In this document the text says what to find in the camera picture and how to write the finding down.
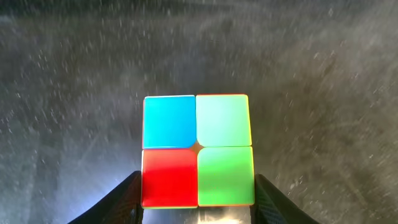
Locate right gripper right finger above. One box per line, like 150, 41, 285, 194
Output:
249, 173, 321, 224

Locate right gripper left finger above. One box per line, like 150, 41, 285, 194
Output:
67, 170, 145, 224

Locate many-coloured puzzle cube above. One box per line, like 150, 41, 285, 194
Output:
141, 93, 256, 209

